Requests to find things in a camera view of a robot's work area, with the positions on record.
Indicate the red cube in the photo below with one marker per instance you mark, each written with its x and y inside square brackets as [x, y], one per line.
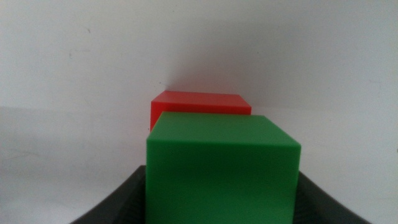
[199, 104]

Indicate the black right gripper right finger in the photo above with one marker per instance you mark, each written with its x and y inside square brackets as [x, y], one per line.
[314, 208]

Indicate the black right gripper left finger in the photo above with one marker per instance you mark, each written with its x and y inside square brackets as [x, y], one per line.
[127, 205]

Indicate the green cube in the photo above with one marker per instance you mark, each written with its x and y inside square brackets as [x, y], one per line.
[217, 171]

